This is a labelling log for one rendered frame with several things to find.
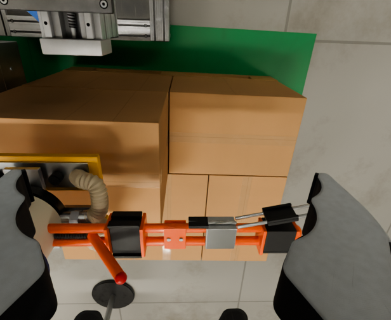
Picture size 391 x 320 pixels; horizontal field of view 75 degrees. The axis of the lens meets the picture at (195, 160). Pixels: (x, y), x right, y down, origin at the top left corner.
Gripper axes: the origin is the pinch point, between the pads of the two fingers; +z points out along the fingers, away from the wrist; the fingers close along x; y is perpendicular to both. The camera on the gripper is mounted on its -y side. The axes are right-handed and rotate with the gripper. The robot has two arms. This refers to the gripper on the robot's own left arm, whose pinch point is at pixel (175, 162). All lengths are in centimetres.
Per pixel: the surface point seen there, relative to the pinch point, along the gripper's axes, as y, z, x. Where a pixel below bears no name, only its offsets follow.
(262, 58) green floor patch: 9, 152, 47
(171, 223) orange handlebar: 33.7, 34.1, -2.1
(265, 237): 36, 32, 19
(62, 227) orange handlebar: 34, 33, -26
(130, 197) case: 43, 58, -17
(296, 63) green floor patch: 11, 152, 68
